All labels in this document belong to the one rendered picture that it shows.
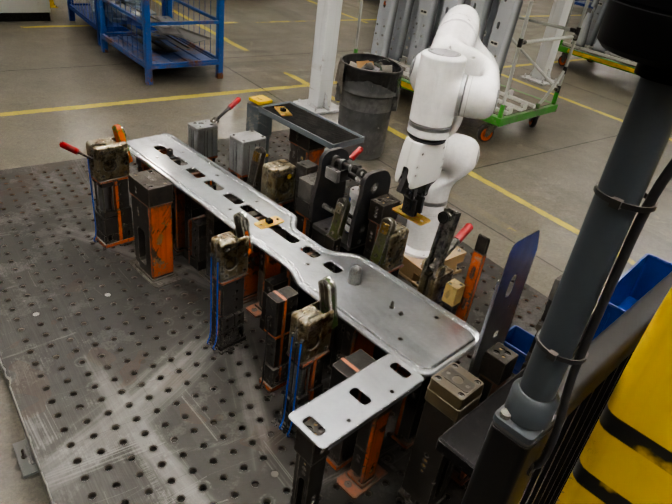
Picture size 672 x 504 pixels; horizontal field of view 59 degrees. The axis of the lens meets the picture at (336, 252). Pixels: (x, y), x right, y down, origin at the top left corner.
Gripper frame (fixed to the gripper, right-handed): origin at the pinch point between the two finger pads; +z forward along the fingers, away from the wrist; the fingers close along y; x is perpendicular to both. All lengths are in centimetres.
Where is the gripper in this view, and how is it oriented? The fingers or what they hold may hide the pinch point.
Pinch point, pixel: (413, 204)
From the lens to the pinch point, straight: 126.6
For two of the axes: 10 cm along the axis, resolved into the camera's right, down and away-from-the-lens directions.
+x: 6.9, 4.5, -5.7
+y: -7.2, 3.0, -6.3
